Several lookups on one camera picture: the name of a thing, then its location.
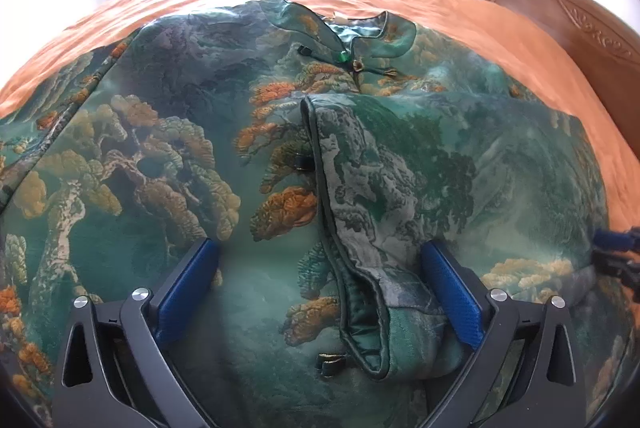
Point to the carved wooden headboard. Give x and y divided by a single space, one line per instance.
575 18

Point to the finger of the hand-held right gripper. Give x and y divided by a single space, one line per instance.
609 239
614 266

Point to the orange bed sheet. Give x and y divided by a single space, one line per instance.
500 23

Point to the green landscape print garment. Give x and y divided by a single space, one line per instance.
200 83

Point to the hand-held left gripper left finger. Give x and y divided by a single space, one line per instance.
187 289

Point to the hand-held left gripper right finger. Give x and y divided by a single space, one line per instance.
450 294

